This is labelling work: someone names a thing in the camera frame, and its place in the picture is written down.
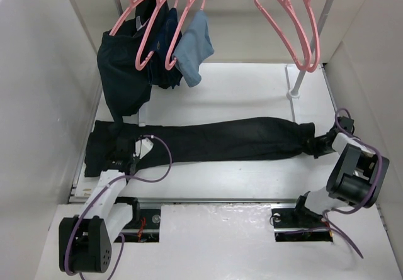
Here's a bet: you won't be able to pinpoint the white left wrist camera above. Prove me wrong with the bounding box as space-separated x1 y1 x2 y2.
133 137 154 159

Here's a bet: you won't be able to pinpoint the aluminium rail at table front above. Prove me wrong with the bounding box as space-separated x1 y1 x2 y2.
116 197 317 235

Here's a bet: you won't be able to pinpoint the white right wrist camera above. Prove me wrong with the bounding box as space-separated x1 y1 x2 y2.
337 116 355 135

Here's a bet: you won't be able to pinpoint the pink empty hanger right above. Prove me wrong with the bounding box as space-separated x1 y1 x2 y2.
283 0 325 73

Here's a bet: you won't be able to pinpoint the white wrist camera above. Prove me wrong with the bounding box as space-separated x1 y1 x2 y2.
133 137 154 159
337 116 355 135

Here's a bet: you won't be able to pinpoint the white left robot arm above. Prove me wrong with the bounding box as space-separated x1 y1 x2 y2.
59 138 153 276

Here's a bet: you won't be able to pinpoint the white clothes rack frame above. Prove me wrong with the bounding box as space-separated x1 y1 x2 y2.
115 0 334 99

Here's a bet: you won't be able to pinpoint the pink empty hanger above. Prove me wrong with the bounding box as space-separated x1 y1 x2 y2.
283 0 325 73
253 0 312 70

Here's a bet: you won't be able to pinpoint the pink empty hanger left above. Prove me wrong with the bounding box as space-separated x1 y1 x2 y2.
253 0 312 70

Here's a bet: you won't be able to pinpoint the light blue hanging shorts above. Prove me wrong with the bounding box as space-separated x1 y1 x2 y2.
172 10 215 87

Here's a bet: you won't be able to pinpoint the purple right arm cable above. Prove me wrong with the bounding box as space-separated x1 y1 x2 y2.
324 108 382 259

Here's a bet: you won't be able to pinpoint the black trousers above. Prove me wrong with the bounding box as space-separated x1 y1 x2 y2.
84 117 315 177

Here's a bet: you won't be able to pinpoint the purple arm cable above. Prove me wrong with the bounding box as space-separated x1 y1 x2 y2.
324 108 382 259
62 134 173 280

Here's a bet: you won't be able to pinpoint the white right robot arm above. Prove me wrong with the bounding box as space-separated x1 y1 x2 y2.
291 116 390 226

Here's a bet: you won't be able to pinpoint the navy blue hanging shorts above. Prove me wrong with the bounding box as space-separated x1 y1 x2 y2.
147 8 183 89

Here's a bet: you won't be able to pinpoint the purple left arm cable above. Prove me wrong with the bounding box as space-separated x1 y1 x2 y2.
62 134 173 280

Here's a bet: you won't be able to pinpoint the dark teal hanging trousers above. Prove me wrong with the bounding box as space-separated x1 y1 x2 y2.
97 0 156 135

